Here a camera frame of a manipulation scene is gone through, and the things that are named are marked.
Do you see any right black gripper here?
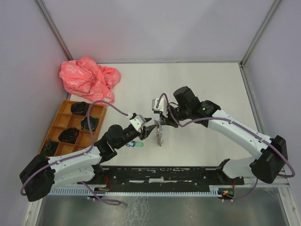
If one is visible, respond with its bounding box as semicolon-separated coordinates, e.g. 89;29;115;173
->
159;104;190;128

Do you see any silver keyring chain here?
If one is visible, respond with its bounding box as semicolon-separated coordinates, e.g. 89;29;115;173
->
154;120;165;147

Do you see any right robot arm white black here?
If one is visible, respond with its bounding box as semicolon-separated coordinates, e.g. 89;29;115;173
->
152;86;288;184

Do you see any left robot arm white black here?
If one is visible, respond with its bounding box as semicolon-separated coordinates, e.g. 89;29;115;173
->
19;118;156;202

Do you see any green key tag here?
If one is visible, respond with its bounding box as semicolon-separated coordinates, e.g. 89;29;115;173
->
135;141;144;147

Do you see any blue key tag on table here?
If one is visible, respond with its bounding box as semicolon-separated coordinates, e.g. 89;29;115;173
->
126;141;135;147

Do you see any green black bundle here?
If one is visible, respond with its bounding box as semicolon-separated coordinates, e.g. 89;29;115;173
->
80;116;99;132

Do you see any black bundle top compartment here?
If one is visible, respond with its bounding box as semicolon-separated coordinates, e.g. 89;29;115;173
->
71;102;89;116

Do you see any black bundle compartment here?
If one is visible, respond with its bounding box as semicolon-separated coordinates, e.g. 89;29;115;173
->
58;127;79;144
71;102;89;116
41;138;59;156

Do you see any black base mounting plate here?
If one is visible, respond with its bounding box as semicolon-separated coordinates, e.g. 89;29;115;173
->
87;166;245;192

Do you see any black bundle middle compartment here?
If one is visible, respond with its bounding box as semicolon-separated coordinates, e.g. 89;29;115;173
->
58;127;79;144

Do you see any pink plastic bag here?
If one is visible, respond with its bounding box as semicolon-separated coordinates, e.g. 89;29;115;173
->
59;56;121;104

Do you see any orange wooden compartment tray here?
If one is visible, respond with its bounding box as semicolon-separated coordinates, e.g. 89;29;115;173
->
39;100;91;156

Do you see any black bundle bottom compartment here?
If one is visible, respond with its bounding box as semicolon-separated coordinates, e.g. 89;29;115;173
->
41;138;59;156

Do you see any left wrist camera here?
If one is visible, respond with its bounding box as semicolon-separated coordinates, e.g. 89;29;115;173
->
127;113;146;131

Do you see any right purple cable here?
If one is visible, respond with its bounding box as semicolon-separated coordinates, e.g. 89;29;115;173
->
156;93;296;202

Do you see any purple cable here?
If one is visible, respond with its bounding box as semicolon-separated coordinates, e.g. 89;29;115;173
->
20;100;135;206
156;93;296;202

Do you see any white cable duct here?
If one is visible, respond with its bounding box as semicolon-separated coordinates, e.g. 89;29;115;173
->
48;185;224;195

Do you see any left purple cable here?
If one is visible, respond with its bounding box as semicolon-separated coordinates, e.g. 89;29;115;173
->
20;100;135;206

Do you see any aluminium frame rail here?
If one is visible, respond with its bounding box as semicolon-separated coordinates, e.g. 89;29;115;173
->
34;167;290;188

